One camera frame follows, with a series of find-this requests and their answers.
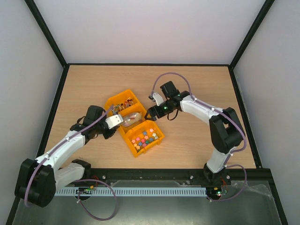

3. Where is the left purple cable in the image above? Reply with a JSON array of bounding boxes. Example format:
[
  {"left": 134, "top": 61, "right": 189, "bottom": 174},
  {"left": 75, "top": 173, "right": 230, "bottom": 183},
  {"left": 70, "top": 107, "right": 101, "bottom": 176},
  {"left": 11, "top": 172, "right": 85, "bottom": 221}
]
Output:
[{"left": 23, "top": 104, "right": 117, "bottom": 221}]

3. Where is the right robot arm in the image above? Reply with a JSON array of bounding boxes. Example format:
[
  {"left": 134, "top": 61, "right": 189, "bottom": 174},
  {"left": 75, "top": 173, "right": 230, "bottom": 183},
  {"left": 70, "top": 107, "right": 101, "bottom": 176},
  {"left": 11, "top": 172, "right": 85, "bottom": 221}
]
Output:
[{"left": 144, "top": 81, "right": 247, "bottom": 184}]

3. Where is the orange three-compartment bin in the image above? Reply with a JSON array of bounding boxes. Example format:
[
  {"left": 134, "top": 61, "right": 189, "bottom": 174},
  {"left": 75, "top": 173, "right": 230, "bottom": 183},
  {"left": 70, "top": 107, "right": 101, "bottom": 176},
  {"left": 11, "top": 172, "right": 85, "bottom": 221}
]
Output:
[{"left": 105, "top": 89, "right": 165, "bottom": 158}]

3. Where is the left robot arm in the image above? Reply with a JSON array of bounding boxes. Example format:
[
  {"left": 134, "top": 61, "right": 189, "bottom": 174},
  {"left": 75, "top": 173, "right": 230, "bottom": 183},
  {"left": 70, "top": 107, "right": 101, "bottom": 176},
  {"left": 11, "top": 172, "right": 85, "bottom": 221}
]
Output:
[{"left": 15, "top": 105, "right": 123, "bottom": 207}]

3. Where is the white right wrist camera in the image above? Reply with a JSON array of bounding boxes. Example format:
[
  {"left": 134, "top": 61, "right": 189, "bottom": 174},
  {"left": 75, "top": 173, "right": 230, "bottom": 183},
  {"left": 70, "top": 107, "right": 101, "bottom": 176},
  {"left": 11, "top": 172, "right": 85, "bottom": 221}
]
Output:
[{"left": 148, "top": 92, "right": 165, "bottom": 106}]

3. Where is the white slotted cable duct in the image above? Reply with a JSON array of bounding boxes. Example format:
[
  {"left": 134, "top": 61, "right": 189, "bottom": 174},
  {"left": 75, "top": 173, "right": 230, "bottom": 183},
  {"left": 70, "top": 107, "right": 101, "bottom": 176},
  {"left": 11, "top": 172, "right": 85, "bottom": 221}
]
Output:
[{"left": 55, "top": 187, "right": 207, "bottom": 197}]

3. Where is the black aluminium frame rail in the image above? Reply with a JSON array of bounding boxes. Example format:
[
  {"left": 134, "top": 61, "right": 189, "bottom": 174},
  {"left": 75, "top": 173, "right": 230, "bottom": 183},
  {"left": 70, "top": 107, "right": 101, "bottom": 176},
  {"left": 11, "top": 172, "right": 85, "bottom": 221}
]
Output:
[{"left": 87, "top": 168, "right": 273, "bottom": 186}]

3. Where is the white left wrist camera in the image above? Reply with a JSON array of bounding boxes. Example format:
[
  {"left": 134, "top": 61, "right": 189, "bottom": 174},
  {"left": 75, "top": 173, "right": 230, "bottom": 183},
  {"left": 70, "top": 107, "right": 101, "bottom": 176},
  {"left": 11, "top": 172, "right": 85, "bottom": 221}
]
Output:
[{"left": 105, "top": 114, "right": 124, "bottom": 129}]

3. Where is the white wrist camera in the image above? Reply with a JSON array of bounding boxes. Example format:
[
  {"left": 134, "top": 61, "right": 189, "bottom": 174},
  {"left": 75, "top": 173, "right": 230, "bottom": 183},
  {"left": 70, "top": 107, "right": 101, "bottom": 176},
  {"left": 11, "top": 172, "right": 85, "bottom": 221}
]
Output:
[
  {"left": 105, "top": 114, "right": 124, "bottom": 129},
  {"left": 148, "top": 92, "right": 165, "bottom": 106}
]

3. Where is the metal scoop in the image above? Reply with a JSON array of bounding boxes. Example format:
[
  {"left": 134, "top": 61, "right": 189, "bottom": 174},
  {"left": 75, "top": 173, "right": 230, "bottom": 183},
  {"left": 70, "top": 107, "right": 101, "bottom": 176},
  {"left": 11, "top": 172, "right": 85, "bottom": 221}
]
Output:
[{"left": 121, "top": 112, "right": 142, "bottom": 127}]

